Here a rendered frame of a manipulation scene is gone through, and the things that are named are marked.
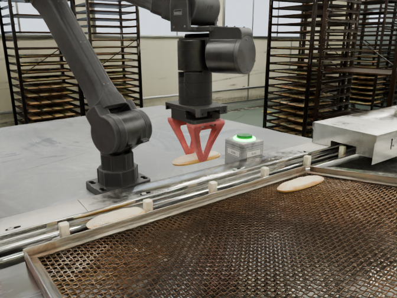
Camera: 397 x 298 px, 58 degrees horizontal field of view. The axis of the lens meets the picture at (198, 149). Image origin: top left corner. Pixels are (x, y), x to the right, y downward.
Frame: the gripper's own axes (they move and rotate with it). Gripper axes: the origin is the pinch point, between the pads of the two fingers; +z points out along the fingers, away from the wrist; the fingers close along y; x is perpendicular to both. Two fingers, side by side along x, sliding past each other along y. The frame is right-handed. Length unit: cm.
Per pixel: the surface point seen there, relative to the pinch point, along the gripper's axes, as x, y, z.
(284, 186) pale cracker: -7.2, -14.4, 3.2
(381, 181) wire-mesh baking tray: -19.2, -23.6, 2.3
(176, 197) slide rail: 2.9, 2.3, 8.5
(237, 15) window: -393, 439, -65
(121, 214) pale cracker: 14.8, 0.1, 7.5
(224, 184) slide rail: -8.3, 2.1, 8.5
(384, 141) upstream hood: -50, -8, 4
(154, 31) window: -233, 439, -38
